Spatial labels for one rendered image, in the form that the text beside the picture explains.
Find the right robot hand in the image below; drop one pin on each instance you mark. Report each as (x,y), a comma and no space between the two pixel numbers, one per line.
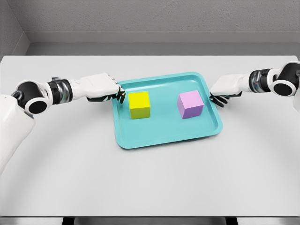
(226,85)

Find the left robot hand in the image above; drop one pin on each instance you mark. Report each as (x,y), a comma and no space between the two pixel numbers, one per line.
(103,85)

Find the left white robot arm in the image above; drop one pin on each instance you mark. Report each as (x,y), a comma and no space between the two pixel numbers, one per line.
(35,103)

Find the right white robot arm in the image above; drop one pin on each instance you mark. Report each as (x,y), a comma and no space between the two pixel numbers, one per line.
(272,82)

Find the pink cube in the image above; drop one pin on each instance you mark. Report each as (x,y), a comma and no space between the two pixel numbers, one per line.
(190,104)

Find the yellow cube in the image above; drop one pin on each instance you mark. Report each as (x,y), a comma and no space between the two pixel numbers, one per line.
(140,105)

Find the teal rectangular tray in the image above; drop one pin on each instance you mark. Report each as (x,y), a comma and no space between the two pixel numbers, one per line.
(164,131)

